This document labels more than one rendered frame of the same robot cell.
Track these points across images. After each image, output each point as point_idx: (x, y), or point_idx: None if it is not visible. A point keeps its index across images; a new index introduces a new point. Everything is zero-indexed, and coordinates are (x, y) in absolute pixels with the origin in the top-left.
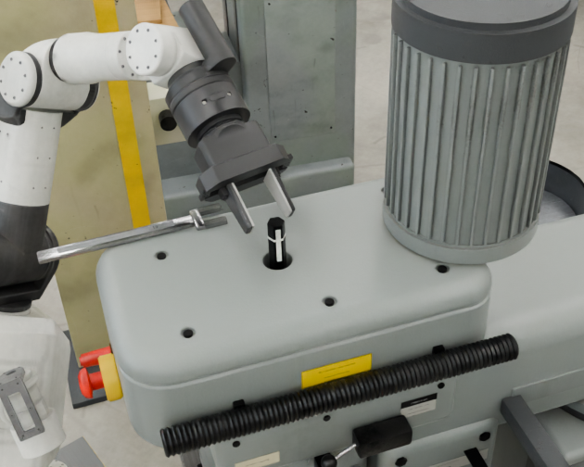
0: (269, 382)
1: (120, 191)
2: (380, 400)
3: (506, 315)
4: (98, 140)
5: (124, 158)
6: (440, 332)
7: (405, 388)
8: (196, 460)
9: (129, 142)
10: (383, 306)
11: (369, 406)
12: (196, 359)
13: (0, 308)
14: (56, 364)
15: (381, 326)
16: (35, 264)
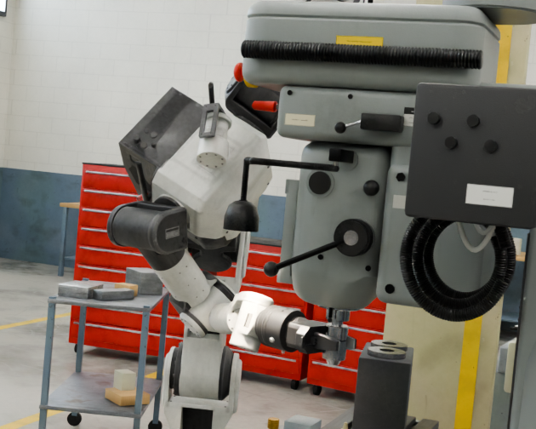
0: (316, 36)
1: (452, 390)
2: (390, 98)
3: (508, 83)
4: (447, 330)
5: (464, 357)
6: (433, 37)
7: (392, 56)
8: (345, 420)
9: (472, 342)
10: (397, 4)
11: (381, 100)
12: (280, 2)
13: (241, 116)
14: (252, 155)
15: (391, 15)
16: (272, 100)
